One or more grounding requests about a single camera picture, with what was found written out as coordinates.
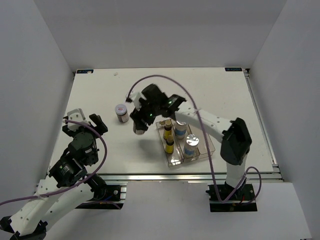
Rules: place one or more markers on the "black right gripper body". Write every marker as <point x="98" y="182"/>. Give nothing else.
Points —
<point x="148" y="111"/>

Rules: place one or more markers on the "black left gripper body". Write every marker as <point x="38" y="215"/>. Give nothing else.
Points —
<point x="71" y="133"/>

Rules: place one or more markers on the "yellow label sauce bottle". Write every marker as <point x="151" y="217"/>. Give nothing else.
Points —
<point x="167" y="129"/>

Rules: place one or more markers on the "blue label sesame shaker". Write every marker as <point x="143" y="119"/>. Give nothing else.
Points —
<point x="190" y="147"/>
<point x="180" y="129"/>

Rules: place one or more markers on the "brown spice jar white lid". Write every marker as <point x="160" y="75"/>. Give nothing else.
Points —
<point x="137" y="131"/>

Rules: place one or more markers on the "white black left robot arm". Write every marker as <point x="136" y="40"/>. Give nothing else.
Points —
<point x="67" y="184"/>

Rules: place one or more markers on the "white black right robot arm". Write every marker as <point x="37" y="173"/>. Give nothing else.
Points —
<point x="233" y="135"/>

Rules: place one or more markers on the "clear acrylic three-compartment organizer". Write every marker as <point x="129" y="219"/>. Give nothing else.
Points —
<point x="176" y="158"/>

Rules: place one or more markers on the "blue table corner sticker left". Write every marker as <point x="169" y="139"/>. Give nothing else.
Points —
<point x="84" y="71"/>

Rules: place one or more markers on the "blue table corner sticker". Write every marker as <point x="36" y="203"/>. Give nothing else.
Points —
<point x="233" y="69"/>
<point x="84" y="71"/>

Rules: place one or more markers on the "blue table corner sticker right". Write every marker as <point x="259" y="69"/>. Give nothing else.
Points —
<point x="233" y="69"/>

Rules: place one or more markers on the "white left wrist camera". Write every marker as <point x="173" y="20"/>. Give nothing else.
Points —
<point x="76" y="115"/>

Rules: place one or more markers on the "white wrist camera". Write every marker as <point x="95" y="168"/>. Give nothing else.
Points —
<point x="76" y="115"/>
<point x="134" y="97"/>

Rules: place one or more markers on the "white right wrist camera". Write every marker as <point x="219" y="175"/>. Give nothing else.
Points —
<point x="134" y="97"/>

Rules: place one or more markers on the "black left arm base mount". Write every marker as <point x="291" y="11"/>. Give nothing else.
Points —
<point x="113" y="199"/>

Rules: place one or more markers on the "aluminium table front rail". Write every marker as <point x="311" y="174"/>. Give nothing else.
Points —
<point x="272" y="176"/>

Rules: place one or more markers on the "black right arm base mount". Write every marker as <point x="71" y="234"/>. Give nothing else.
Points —
<point x="241" y="201"/>

